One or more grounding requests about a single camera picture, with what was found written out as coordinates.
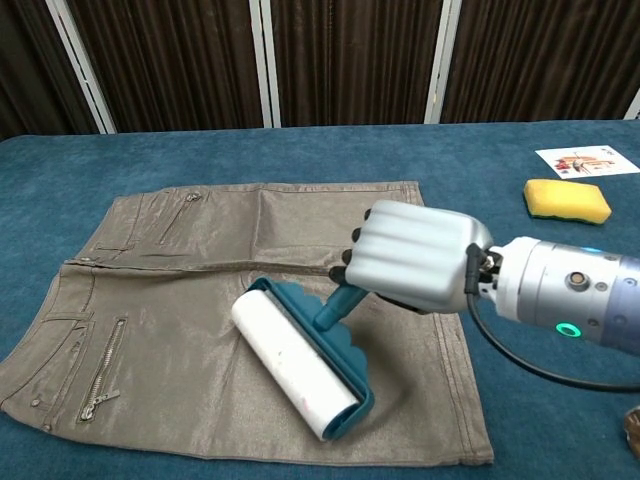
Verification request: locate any brown pleated folding screen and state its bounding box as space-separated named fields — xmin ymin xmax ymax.
xmin=0 ymin=0 xmax=640 ymax=143

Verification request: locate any brown round object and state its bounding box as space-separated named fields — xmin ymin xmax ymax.
xmin=622 ymin=405 xmax=640 ymax=446

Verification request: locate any white printed card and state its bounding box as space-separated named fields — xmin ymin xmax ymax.
xmin=534 ymin=144 xmax=640 ymax=179

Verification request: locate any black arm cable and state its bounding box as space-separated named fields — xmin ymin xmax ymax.
xmin=463 ymin=243 xmax=640 ymax=394

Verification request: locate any shiny grey-brown skirt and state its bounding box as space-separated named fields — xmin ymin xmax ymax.
xmin=0 ymin=180 xmax=496 ymax=466

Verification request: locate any yellow green sponge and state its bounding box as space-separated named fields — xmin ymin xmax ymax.
xmin=523 ymin=178 xmax=613 ymax=226

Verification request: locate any teal lint roller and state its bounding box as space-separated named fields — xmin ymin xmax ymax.
xmin=230 ymin=277 xmax=376 ymax=442

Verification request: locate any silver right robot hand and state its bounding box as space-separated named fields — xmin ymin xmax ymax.
xmin=329 ymin=200 xmax=496 ymax=316

